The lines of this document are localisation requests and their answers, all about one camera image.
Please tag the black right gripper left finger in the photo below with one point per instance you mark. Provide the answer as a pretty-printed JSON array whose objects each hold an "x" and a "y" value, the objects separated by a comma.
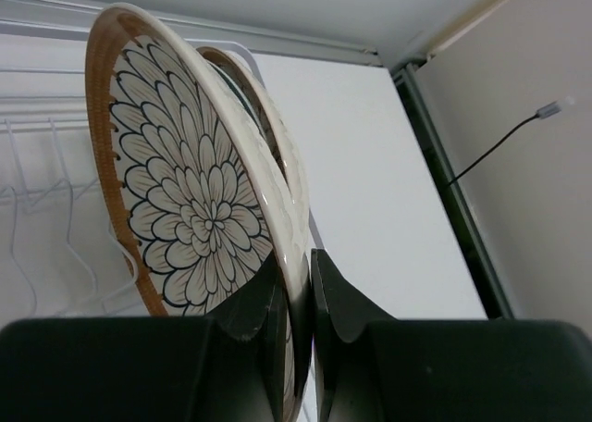
[{"x": 243, "y": 368}]

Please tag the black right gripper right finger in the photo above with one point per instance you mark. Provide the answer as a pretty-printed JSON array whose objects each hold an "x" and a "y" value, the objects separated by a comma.
[{"x": 345, "y": 366}]

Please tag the floral brown-rim plate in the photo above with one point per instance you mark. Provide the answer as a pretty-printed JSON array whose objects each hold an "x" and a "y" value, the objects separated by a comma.
[
  {"x": 266, "y": 115},
  {"x": 192, "y": 189}
]

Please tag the orange sunburst plate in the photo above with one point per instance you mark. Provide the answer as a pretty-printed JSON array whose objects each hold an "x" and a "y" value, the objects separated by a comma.
[{"x": 240, "y": 98}]

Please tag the clear wire dish rack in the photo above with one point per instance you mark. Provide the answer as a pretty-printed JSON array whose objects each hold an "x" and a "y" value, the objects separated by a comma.
[{"x": 60, "y": 255}]

